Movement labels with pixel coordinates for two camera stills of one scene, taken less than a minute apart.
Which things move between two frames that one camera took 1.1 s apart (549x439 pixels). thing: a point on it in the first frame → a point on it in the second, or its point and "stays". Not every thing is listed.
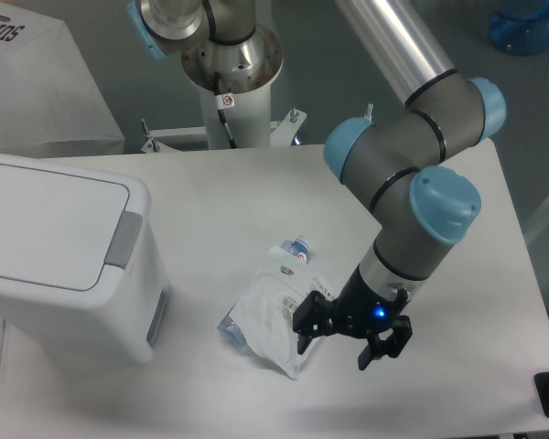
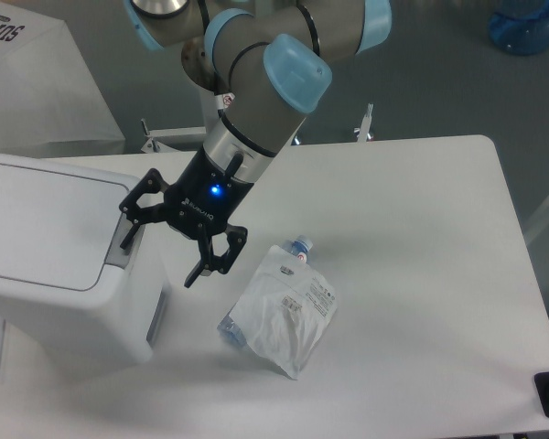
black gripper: [360, 309] → [201, 201]
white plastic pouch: [264, 315] stays
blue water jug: [526, 27] stays
